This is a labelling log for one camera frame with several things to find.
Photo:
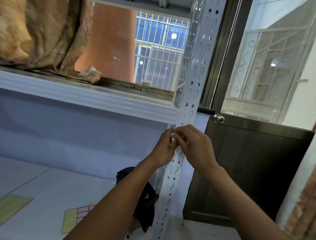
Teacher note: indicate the dark brown glazed door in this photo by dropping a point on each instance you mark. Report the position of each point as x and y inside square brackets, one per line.
[247, 168]

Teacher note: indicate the person's right hand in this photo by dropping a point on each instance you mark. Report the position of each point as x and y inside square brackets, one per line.
[197, 150]

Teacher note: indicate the red-bordered white label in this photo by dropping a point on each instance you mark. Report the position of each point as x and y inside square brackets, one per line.
[174, 134]

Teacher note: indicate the orange patterned cloth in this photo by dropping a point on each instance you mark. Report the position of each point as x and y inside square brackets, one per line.
[44, 37]

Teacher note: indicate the white window security bars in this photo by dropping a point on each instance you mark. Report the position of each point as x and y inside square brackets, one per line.
[158, 56]

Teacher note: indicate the grey ribbed shelf board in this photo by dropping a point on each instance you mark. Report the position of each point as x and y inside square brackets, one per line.
[153, 7]

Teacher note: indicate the black plastic bag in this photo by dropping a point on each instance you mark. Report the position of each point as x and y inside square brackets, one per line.
[147, 205]

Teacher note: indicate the person's left forearm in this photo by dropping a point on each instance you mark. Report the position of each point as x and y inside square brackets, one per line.
[116, 202]

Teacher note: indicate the plain yellow backing paper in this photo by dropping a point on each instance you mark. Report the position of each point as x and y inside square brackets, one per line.
[12, 207]

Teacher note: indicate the silver round door knob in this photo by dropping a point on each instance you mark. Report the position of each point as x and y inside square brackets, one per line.
[218, 118]

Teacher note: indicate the ornate white metal grille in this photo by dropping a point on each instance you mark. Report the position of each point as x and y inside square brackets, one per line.
[256, 71]

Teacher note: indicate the person's left hand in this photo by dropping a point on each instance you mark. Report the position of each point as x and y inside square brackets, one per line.
[161, 152]

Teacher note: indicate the orange-brown panel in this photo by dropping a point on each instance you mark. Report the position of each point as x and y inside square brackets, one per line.
[108, 44]

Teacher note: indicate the aluminium window frame rail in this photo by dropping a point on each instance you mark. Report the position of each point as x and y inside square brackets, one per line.
[143, 89]

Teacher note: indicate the person's right forearm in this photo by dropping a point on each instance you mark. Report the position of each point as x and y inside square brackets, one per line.
[244, 207]

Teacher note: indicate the white perforated shelf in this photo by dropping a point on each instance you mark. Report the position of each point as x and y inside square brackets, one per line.
[197, 74]

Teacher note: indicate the yellow sheet of red-bordered labels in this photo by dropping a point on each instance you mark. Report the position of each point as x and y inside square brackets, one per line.
[70, 220]

